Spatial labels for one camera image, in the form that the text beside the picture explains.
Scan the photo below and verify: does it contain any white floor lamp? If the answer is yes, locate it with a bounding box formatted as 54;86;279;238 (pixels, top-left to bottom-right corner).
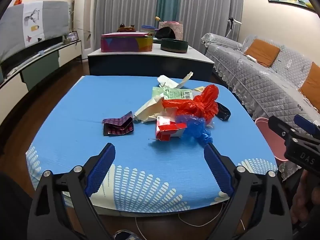
226;17;243;42

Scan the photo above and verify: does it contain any green printed packet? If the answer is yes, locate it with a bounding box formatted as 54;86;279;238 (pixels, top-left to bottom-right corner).
152;86;194;101

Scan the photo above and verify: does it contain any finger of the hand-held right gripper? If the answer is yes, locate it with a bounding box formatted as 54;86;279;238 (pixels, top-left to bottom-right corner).
294;114;320;139
268;116;298;138

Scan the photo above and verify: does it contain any white floor cable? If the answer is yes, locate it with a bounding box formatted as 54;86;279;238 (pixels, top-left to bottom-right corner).
134;200;246;240

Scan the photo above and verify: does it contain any person's right hand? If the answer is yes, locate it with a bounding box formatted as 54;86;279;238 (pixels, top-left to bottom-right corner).
290;170;320;229

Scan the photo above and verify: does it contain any grey quilted sofa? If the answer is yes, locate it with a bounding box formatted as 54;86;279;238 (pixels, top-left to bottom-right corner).
201;32;320;182

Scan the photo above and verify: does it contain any crumpled cream paper wrapper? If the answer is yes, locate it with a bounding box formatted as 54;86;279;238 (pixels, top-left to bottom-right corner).
157;71;194;88

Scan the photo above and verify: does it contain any dark green round tin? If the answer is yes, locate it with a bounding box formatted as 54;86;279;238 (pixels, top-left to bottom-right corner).
160;38;189;54

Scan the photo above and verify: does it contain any large cream paper bag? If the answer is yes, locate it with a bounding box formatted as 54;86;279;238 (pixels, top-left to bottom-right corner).
134;95;166;123

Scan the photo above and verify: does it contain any black hat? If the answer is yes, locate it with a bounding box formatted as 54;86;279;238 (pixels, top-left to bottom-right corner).
154;27;177;40

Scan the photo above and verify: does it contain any dark blue coffee table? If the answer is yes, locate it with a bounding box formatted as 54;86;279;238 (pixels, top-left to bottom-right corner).
87;42;215;83

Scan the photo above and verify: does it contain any blue plastic bag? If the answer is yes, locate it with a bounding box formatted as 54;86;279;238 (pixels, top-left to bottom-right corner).
179;116;213;146

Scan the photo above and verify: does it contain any grey curtain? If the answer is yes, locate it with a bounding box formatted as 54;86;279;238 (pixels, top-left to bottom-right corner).
90;0;244;53

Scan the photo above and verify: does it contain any pink patterned gift bag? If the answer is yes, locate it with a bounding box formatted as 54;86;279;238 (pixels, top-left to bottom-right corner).
158;20;184;41

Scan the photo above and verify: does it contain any teal curtain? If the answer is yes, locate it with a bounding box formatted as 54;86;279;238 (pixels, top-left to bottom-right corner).
157;0;181;32

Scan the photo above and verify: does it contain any black plastic wrapper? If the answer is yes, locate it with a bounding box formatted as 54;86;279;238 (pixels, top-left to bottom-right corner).
215;102;232;122

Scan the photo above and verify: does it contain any purple snack wrapper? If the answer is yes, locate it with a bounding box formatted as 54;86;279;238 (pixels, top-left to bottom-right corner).
102;111;134;137

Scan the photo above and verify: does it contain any stack of coloured bowls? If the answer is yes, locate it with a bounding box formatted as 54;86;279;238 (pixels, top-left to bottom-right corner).
140;25;157;36

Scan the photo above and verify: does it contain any white and green television cabinet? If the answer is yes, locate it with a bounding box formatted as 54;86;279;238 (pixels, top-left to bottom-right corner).
0;39;83;91

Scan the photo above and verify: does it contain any red plastic bag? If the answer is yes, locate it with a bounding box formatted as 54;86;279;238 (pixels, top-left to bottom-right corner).
161;84;219;121

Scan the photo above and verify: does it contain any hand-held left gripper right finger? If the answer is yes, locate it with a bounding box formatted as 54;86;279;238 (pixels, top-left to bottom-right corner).
204;142;293;240

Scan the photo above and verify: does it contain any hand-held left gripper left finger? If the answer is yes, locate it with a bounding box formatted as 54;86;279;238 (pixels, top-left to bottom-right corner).
27;142;116;240

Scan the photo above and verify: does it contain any pink trash bin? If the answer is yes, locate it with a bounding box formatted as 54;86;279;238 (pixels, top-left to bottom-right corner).
255;117;288;162

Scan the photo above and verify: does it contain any grey cloth television cover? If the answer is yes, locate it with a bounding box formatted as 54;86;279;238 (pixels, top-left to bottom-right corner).
0;0;71;61

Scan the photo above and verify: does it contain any red and white carton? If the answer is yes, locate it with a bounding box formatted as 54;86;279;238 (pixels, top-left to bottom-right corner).
155;116;187;142

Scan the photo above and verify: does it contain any orange cushion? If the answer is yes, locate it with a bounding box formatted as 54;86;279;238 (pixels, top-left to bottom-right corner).
298;61;320;103
244;39;281;68

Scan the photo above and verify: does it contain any colourful rectangular tin box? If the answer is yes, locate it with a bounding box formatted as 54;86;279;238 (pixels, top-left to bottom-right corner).
100;32;154;53

